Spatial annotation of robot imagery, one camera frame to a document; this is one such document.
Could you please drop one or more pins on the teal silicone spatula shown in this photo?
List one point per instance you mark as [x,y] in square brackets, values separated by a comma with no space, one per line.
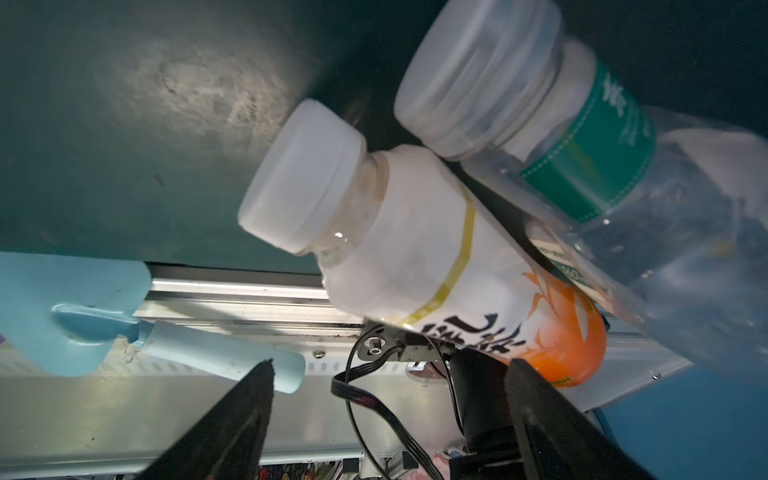
[65,313]

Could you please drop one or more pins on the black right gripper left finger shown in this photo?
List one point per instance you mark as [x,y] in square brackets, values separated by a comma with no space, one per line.
[227,442]

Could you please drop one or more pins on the clear bottle green band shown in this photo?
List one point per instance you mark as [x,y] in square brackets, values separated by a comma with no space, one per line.
[663,213]

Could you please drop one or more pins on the orange milk tea bottle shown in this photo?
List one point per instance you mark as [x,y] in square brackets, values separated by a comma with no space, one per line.
[399,239]

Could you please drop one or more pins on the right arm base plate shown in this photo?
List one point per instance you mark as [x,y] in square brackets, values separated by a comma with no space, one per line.
[411,347]

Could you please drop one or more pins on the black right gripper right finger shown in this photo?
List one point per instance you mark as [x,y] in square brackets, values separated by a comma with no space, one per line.
[556,440]

